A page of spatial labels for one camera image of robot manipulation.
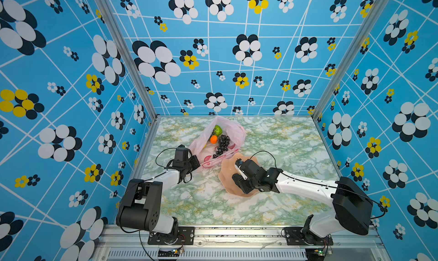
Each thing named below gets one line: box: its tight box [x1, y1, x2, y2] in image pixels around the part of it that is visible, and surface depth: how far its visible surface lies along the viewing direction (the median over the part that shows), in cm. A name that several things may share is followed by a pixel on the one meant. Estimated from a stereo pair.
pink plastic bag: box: [189, 115, 247, 169], surface depth 101 cm
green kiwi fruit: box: [211, 124, 223, 137], surface depth 107 cm
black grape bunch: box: [212, 134, 231, 159], surface depth 104 cm
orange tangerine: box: [209, 135, 219, 145], surface depth 105 cm
